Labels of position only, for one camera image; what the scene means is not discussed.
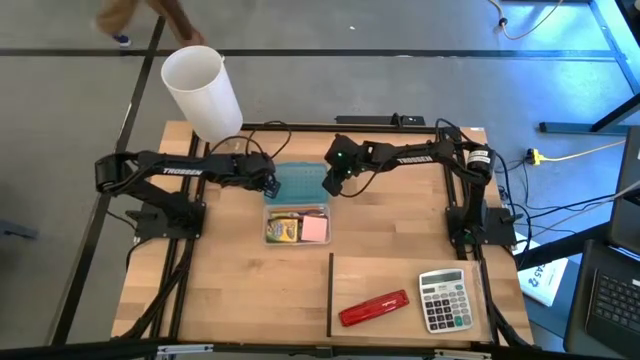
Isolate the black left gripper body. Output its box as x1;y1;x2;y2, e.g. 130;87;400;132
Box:
237;151;278;192

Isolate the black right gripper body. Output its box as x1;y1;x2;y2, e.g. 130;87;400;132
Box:
324;133;364;178

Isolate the blue pencil box lid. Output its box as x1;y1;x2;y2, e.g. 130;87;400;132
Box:
264;162;330;206

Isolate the green yellow crayon box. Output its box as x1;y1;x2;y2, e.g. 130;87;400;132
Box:
266;217;300;245

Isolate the pink sticky note pad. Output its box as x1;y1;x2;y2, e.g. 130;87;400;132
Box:
301;215;329;243

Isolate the black power strip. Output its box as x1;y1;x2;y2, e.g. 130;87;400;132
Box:
334;113;427;127

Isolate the clear plastic pencil box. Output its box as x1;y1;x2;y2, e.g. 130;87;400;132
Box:
262;203;332;247

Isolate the white lamp with wooden base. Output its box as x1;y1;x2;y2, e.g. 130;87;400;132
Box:
160;44;246;151

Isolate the red stapler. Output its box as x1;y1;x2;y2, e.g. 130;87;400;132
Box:
338;288;411;329

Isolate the grey desk calculator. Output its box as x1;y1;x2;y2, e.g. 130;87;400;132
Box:
418;268;475;335

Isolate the person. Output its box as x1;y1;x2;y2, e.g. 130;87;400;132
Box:
94;0;207;50

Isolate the black desk leg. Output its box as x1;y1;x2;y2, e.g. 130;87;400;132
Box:
514;222;616;271

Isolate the white printed paper box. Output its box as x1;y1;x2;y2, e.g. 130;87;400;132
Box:
514;232;571;308

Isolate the dark grey stand foot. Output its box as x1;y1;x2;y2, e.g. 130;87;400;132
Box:
0;218;39;241

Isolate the black laptop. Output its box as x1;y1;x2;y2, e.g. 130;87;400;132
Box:
563;124;640;359

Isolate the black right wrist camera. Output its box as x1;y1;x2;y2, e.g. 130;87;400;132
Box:
321;167;352;198

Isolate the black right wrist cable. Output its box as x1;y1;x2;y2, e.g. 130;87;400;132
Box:
342;169;381;199

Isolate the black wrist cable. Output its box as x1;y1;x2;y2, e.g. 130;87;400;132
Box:
342;169;381;199
208;120;294;162

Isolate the black aluminium table frame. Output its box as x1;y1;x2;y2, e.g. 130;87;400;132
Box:
147;122;501;349

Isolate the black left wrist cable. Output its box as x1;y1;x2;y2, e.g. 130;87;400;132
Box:
208;120;294;162

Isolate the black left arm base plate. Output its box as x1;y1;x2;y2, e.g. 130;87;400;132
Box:
124;198;207;240

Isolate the black cable bundle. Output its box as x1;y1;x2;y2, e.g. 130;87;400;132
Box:
118;238;194;342
487;294;532;350

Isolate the black floor power cable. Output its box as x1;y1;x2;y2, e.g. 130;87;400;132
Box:
494;158;619;261

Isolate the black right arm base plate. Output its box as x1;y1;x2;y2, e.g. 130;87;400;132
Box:
446;204;517;247

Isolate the black frame beam with brackets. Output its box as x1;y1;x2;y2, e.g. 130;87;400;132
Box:
0;338;640;360

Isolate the yellow extension cord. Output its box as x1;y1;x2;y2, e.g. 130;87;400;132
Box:
524;139;627;167

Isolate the orange floor cable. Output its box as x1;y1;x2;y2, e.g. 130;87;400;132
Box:
487;0;566;41

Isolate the black desk frame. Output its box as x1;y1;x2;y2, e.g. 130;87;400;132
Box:
538;0;640;136

